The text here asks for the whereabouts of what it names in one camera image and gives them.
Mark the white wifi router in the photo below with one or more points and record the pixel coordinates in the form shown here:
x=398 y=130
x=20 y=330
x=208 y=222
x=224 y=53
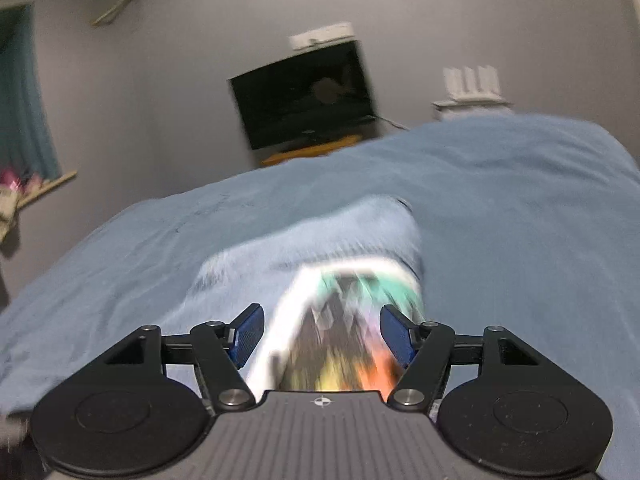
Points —
x=471 y=92

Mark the teal window curtain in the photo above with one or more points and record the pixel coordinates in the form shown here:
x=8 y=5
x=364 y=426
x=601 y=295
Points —
x=26 y=144

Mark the pink item on sill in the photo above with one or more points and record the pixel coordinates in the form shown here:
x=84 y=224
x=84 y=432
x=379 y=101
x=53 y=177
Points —
x=9 y=178

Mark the black television screen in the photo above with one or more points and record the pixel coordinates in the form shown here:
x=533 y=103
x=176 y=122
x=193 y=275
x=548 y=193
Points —
x=307 y=94

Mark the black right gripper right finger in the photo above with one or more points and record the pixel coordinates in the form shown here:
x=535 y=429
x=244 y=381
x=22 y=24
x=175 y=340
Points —
x=428 y=351

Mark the blue fleece bed blanket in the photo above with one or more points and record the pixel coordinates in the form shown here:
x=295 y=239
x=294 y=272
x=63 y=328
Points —
x=525 y=221

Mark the white colourful printed t-shirt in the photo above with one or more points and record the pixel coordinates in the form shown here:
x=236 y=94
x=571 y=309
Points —
x=340 y=329

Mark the light blue denim jeans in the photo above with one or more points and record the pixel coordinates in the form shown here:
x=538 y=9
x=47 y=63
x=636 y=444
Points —
x=259 y=271

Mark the white box above television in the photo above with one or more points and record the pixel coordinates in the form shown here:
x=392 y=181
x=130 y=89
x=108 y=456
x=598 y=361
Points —
x=320 y=36

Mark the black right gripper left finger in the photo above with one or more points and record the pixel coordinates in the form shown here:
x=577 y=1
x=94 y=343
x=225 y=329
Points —
x=215 y=350

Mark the patterned cloth on sill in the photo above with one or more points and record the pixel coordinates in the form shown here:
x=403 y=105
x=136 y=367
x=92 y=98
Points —
x=9 y=200

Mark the yellow television stand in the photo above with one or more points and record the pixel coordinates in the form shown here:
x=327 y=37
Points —
x=312 y=151

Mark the wooden window sill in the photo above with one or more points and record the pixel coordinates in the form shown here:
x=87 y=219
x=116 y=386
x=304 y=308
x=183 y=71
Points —
x=46 y=188

